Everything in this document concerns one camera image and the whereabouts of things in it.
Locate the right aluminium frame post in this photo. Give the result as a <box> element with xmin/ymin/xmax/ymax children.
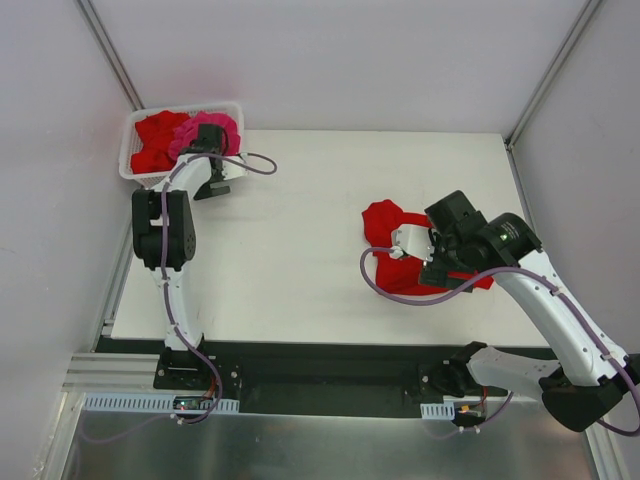
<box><xmin>503</xmin><ymin>0</ymin><xmax>604</xmax><ymax>149</ymax></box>

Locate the white plastic basket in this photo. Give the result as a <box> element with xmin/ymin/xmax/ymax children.
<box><xmin>119</xmin><ymin>101</ymin><xmax>244</xmax><ymax>187</ymax></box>

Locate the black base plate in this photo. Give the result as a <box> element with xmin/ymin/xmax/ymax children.
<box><xmin>96</xmin><ymin>338</ymin><xmax>460</xmax><ymax>419</ymax></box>

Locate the aluminium frame post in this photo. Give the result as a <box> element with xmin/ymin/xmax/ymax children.
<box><xmin>503</xmin><ymin>0</ymin><xmax>604</xmax><ymax>149</ymax></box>
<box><xmin>74</xmin><ymin>0</ymin><xmax>146</xmax><ymax>111</ymax></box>

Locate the left white cable duct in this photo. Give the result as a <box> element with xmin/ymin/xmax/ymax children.
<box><xmin>83</xmin><ymin>393</ymin><xmax>240</xmax><ymax>415</ymax></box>

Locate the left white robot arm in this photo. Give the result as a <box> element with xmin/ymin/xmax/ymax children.
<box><xmin>131</xmin><ymin>124</ymin><xmax>231</xmax><ymax>389</ymax></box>

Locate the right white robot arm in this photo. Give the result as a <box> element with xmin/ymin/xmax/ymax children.
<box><xmin>420</xmin><ymin>190</ymin><xmax>639</xmax><ymax>432</ymax></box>

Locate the left aluminium frame post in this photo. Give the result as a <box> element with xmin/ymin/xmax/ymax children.
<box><xmin>74</xmin><ymin>0</ymin><xmax>146</xmax><ymax>111</ymax></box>

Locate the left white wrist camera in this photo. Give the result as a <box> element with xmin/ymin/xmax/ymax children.
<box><xmin>220</xmin><ymin>155</ymin><xmax>248</xmax><ymax>181</ymax></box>

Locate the pink t shirt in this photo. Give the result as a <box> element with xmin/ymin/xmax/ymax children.
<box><xmin>167</xmin><ymin>110</ymin><xmax>243</xmax><ymax>162</ymax></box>

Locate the red t shirt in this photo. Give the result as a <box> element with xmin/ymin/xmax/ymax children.
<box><xmin>361</xmin><ymin>198</ymin><xmax>495</xmax><ymax>296</ymax></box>
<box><xmin>131</xmin><ymin>110</ymin><xmax>190</xmax><ymax>174</ymax></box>

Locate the right white cable duct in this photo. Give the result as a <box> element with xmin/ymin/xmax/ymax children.
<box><xmin>420</xmin><ymin>401</ymin><xmax>456</xmax><ymax>421</ymax></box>

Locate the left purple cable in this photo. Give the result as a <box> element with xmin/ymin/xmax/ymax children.
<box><xmin>79</xmin><ymin>151</ymin><xmax>278</xmax><ymax>444</ymax></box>

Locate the white cable duct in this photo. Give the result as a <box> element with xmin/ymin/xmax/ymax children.
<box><xmin>83</xmin><ymin>393</ymin><xmax>240</xmax><ymax>415</ymax></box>
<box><xmin>420</xmin><ymin>401</ymin><xmax>456</xmax><ymax>421</ymax></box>

